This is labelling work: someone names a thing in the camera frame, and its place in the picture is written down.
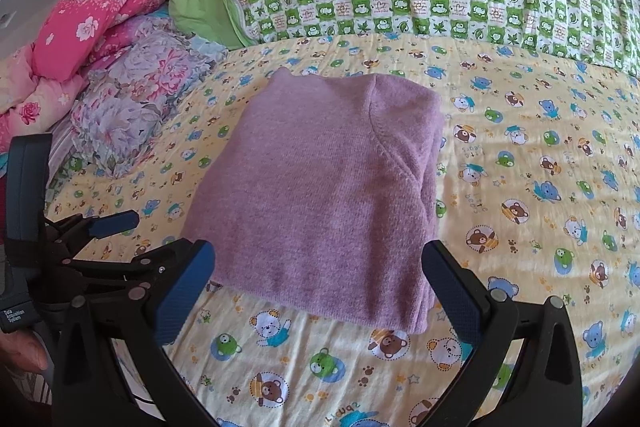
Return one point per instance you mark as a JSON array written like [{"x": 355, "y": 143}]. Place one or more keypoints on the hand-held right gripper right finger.
[{"x": 457, "y": 297}]

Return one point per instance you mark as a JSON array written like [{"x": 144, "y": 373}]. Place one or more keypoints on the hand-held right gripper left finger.
[{"x": 181, "y": 297}]

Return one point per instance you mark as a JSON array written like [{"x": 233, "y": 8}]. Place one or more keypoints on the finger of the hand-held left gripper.
[
  {"x": 116, "y": 224},
  {"x": 150, "y": 263}
]

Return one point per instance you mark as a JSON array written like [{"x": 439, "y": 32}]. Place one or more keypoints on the purple knit sweater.
[{"x": 325, "y": 192}]

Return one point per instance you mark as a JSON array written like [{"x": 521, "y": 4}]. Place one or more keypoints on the person's left hand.
[{"x": 25, "y": 349}]

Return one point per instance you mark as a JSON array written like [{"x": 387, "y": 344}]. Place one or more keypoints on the grey pink floral quilt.
[{"x": 135, "y": 97}]

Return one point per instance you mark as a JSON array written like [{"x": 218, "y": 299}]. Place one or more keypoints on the yellow bear-printed bedsheet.
[{"x": 525, "y": 187}]

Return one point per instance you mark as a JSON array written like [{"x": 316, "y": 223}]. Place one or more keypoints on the bright pink floral quilt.
[{"x": 75, "y": 32}]

